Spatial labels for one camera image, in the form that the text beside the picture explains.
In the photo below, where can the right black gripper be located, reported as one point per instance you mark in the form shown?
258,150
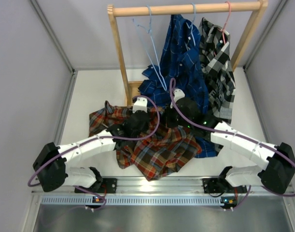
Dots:
167,115

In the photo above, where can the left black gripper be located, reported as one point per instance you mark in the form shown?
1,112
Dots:
146,126

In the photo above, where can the red brown plaid shirt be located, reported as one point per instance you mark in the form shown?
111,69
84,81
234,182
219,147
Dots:
162,154

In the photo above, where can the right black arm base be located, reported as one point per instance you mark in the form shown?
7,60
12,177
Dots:
219,187

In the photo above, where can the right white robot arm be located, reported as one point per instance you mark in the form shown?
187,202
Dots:
274,164

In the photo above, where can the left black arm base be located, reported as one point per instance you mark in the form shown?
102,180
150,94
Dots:
102,185

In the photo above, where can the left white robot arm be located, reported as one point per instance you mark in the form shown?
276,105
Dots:
56,165

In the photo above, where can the blue plaid shirt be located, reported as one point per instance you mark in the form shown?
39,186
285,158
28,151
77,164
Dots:
179,60

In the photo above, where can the black white plaid shirt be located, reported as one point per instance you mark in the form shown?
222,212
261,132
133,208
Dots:
214,56

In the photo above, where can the blue hanger with shirt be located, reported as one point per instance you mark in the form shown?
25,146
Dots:
192,24

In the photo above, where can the wooden clothes rack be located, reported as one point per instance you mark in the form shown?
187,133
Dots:
257,8

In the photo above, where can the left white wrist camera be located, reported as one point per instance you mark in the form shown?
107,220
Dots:
140,104

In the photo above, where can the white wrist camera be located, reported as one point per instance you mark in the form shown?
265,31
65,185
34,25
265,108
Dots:
177,94
140,104

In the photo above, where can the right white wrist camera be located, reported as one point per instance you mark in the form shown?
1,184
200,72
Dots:
177,94

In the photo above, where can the aluminium mounting rail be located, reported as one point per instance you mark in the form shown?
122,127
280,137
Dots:
184,191

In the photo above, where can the pink wire hanger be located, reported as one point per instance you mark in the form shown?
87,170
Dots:
226,21

